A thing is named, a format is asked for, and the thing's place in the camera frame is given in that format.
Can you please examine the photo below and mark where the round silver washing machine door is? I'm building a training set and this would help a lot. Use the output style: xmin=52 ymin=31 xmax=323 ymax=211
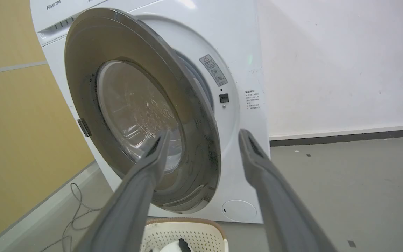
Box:
xmin=64 ymin=8 xmax=222 ymax=214

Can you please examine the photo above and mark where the white plastic laundry basket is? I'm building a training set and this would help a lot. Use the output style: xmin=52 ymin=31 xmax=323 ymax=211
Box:
xmin=139 ymin=217 xmax=229 ymax=252

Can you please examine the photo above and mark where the thin grey floor cable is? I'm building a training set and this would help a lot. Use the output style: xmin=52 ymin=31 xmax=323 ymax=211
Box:
xmin=37 ymin=182 xmax=103 ymax=252

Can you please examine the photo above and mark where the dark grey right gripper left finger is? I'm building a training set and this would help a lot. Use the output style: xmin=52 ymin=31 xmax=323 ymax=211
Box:
xmin=75 ymin=129 xmax=171 ymax=252

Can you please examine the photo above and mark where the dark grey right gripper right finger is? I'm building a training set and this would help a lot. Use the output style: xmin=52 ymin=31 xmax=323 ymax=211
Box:
xmin=238 ymin=129 xmax=338 ymax=252

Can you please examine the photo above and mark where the white Hisense washing machine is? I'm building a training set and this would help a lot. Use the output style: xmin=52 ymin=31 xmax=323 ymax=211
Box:
xmin=30 ymin=0 xmax=271 ymax=224

